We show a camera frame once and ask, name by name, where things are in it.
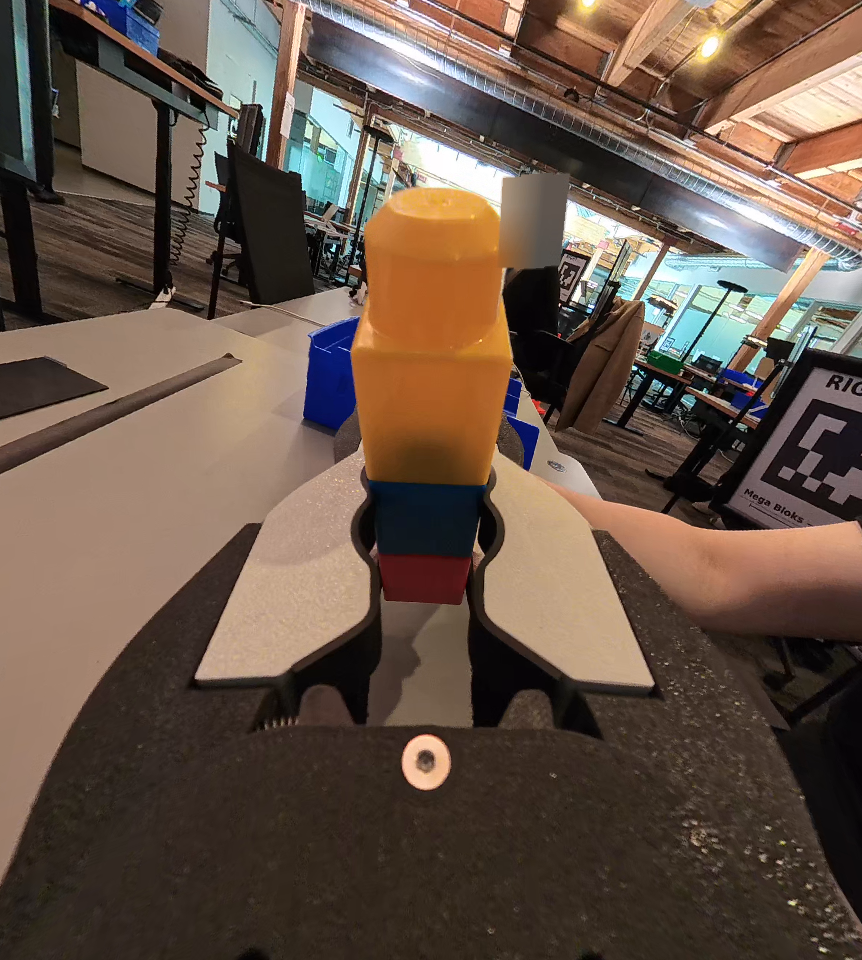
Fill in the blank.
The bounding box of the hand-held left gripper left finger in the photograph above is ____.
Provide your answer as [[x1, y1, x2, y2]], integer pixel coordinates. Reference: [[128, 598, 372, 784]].
[[193, 456, 383, 721]]

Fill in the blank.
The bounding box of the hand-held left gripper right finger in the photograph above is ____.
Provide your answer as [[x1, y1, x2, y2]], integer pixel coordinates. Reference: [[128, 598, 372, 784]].
[[468, 461, 658, 721]]

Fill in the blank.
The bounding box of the yellow mega block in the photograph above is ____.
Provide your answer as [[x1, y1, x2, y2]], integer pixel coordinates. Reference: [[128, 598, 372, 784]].
[[350, 187, 515, 486]]

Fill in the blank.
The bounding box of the blue mega block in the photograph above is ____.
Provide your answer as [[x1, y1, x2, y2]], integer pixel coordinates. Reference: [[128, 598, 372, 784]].
[[367, 476, 489, 561]]

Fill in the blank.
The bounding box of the red mega block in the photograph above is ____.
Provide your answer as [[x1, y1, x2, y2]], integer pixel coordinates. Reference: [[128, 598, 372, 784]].
[[377, 553, 475, 606]]

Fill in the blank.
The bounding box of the person's right forearm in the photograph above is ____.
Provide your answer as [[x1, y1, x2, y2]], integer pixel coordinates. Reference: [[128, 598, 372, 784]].
[[543, 480, 862, 648]]

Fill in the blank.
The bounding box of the blue plastic bin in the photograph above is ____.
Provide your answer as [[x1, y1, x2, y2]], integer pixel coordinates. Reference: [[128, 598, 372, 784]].
[[303, 318, 542, 471]]

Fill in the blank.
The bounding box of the black office chair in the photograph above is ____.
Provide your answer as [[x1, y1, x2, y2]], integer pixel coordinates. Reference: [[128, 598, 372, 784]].
[[208, 142, 317, 320]]

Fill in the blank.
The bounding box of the tan coat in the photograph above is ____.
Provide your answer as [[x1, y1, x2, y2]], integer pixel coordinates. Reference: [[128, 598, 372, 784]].
[[557, 298, 646, 435]]

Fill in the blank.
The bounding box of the small tag sign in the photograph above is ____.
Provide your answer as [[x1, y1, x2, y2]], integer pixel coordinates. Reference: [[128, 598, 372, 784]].
[[557, 251, 591, 305]]

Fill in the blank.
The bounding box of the framed tag sign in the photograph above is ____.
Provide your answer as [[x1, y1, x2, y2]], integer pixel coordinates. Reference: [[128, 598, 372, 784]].
[[722, 347, 862, 531]]

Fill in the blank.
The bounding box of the wooden top standing desk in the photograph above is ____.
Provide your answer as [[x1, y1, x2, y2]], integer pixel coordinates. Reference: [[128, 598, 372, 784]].
[[48, 0, 241, 313]]

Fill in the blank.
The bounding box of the blue storage crate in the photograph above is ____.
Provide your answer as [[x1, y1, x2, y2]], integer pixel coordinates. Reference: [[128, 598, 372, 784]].
[[86, 0, 161, 56]]

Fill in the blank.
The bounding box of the black coiled cable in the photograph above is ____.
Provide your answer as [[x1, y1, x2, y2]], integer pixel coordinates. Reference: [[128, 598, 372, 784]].
[[168, 127, 207, 268]]

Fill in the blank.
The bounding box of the black cable tray lid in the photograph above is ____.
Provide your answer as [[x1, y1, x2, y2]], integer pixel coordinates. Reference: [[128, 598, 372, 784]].
[[0, 356, 109, 435]]

